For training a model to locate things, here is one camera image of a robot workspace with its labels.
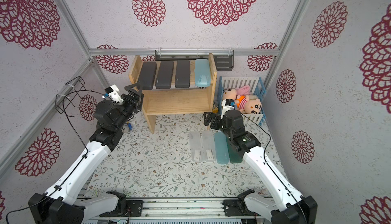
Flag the light teal case top shelf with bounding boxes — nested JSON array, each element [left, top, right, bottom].
[[194, 59, 211, 88]]

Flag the dark green pencil case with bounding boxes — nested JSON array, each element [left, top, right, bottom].
[[226, 137, 242, 164]]

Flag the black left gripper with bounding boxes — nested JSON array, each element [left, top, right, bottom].
[[113, 81, 144, 130]]

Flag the blue white toy crib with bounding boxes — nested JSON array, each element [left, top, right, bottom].
[[217, 76, 266, 125]]

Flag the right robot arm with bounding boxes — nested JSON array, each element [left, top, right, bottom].
[[203, 110, 318, 224]]

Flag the plush doll orange striped shirt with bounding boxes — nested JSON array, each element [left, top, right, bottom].
[[235, 95, 262, 114]]

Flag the black pencil case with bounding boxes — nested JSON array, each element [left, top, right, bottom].
[[155, 61, 174, 89], [175, 60, 190, 88], [138, 62, 157, 91]]

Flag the black wire wall hanger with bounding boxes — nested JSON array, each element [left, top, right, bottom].
[[55, 76, 97, 121]]

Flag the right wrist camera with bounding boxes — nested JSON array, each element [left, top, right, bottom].
[[221, 99, 235, 119]]

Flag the wooden two-tier shelf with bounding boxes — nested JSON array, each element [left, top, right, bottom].
[[142, 53, 217, 133]]

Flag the plush doll blue pants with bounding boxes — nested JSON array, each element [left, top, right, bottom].
[[222, 88, 238, 109]]

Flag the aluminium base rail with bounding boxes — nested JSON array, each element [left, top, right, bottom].
[[53, 197, 312, 224]]

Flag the clear pencil case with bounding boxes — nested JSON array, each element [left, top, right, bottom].
[[201, 130, 215, 162], [188, 131, 202, 162]]

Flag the black wall rack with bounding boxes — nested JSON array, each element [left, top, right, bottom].
[[154, 51, 235, 71]]

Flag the pink plush pillow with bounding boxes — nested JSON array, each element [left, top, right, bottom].
[[236, 85, 251, 96]]

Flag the grey plush toy keychain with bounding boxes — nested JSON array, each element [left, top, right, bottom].
[[122, 122, 132, 133]]

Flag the teal pencil case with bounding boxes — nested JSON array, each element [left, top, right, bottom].
[[214, 132, 230, 165]]

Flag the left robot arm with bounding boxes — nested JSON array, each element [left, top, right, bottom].
[[28, 82, 144, 224]]

